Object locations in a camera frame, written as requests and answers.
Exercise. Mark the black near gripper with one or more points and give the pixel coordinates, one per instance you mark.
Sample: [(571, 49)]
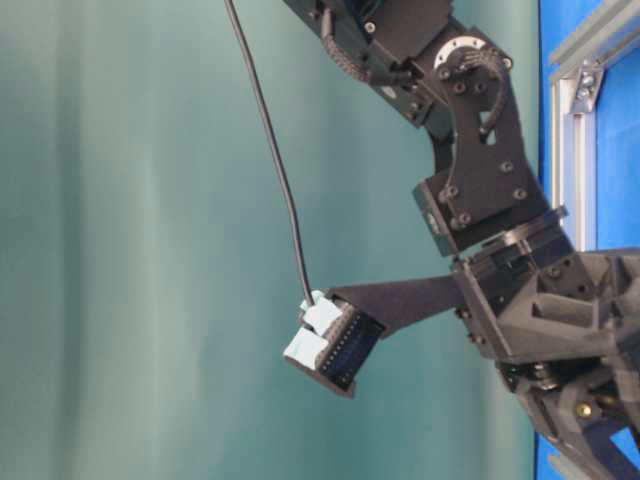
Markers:
[(509, 313)]

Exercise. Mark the black near robot arm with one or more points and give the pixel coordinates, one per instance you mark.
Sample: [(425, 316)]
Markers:
[(453, 82)]

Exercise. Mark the blue backdrop panel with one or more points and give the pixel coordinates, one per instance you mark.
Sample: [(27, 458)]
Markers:
[(617, 175)]

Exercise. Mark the black near wrist camera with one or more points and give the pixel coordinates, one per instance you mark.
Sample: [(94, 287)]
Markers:
[(339, 331)]

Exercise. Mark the silver aluminium frame rail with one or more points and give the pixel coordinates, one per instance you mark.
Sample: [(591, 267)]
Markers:
[(602, 398)]

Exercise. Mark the black near camera cable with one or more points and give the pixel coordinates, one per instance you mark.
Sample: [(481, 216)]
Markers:
[(274, 149)]

